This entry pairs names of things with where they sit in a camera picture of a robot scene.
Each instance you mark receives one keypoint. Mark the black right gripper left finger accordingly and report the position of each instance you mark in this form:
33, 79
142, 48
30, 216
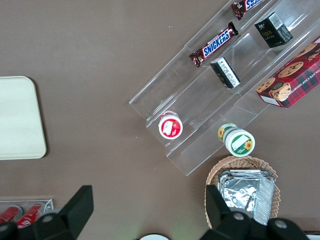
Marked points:
70, 215

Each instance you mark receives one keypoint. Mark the clear acrylic can box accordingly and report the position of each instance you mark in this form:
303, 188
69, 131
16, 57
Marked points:
48, 205

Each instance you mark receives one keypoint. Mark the silver foil packet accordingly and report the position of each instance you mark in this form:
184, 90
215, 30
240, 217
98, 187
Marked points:
242, 192

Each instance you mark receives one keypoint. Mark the clear acrylic stepped shelf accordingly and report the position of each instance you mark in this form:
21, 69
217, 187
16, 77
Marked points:
200, 105

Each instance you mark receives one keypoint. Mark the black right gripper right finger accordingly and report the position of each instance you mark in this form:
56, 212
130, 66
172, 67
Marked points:
220, 222

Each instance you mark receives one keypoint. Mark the red tartan cookie box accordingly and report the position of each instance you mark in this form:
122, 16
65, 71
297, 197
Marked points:
292, 80

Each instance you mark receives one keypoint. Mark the small black carton box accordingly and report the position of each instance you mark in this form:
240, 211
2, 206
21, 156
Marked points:
225, 72
271, 31

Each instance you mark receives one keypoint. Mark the white round object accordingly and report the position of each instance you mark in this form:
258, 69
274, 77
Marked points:
153, 237

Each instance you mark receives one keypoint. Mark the light tan wicker basket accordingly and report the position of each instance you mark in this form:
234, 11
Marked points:
217, 167

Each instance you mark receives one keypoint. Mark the white rectangular tray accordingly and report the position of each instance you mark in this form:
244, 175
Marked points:
17, 117

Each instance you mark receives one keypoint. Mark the green sunflower lid cup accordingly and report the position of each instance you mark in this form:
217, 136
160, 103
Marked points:
240, 142

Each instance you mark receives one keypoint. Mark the red cola can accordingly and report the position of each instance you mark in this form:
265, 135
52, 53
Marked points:
31, 213
10, 212

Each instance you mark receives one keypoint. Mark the red lid yogurt cup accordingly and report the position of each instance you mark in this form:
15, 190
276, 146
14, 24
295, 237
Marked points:
170, 128

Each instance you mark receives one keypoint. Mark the snickers chocolate bar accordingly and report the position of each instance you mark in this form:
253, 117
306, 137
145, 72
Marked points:
246, 6
215, 45

